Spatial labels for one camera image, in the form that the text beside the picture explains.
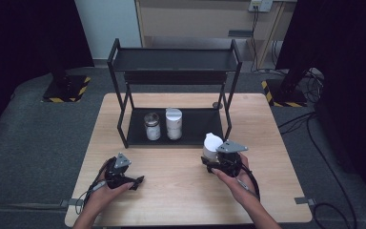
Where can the small grey round disc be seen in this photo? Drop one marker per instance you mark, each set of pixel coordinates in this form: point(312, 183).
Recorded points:
point(217, 105)

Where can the person's left hand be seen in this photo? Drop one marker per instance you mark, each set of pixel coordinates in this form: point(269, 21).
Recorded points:
point(103, 196)

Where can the black stand with striped base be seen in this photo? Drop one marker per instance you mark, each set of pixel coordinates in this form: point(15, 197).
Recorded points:
point(66, 89)
point(286, 93)

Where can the glass jar with silver lid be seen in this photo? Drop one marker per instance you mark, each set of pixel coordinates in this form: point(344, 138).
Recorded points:
point(152, 127)

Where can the white wall socket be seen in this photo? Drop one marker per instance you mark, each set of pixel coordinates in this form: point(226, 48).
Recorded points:
point(260, 4)

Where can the grey tape strip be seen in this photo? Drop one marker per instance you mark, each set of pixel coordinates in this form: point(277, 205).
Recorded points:
point(304, 201)
point(73, 202)

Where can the black two-tier metal rack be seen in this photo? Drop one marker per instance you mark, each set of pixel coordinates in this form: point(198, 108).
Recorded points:
point(171, 125)

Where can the dark curtain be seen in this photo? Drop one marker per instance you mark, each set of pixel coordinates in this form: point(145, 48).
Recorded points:
point(352, 63)
point(22, 38)

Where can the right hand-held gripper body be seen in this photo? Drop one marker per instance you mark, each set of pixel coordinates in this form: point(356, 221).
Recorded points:
point(232, 162)

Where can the person's right hand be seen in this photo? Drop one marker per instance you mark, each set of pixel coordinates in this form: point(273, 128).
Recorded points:
point(241, 187)

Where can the yellow-filled jar with white lid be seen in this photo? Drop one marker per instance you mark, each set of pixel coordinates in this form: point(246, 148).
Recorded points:
point(211, 146)

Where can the light wooden cabinet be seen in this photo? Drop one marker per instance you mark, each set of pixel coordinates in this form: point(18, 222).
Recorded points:
point(203, 22)

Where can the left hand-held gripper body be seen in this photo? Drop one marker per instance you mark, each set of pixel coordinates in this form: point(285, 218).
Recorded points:
point(116, 177)

